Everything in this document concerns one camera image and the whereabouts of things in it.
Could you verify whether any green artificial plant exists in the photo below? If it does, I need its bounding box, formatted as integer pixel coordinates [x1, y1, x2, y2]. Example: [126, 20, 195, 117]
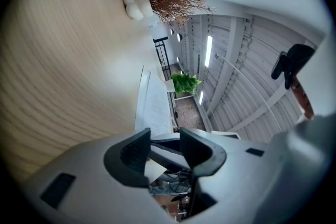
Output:
[171, 72, 202, 95]

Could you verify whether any black metal railing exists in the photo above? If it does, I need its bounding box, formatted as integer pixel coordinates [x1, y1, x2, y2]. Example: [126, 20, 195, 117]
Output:
[153, 36, 171, 82]

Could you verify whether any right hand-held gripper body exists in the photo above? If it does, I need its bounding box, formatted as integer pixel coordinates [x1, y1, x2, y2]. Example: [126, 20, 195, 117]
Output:
[211, 131, 241, 141]

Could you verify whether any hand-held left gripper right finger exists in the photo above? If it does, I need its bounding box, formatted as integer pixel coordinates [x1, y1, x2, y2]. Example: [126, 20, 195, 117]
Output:
[180, 127, 285, 224]

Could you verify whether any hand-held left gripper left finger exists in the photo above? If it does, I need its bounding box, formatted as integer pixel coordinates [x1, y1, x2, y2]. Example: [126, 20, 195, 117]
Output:
[24, 127, 177, 224]

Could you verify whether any person's white shirt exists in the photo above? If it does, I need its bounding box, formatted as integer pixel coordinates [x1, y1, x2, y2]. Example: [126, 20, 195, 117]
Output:
[262, 28, 336, 224]

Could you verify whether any black head-worn camera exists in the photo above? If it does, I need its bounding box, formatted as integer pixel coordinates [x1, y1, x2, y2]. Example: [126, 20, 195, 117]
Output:
[271, 44, 316, 90]

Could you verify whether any small white plant pot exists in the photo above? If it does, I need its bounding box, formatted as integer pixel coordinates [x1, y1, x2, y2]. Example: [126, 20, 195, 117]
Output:
[164, 79, 176, 92]

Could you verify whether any white printed booklet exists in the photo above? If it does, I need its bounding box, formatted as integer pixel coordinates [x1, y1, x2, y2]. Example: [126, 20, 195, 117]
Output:
[135, 65, 182, 182]

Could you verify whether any thin white ceiling pipe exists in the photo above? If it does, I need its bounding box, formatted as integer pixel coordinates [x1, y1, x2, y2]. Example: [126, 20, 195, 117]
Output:
[214, 53, 283, 133]

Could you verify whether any white bumpy vase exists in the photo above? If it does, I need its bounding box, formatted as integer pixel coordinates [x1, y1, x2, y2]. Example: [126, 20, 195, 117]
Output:
[123, 0, 153, 20]

